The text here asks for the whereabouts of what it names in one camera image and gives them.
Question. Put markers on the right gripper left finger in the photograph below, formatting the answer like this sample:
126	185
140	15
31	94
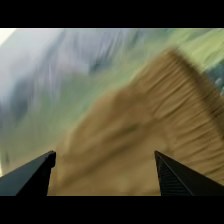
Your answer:
31	180

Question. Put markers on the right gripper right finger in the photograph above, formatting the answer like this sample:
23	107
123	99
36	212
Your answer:
183	181

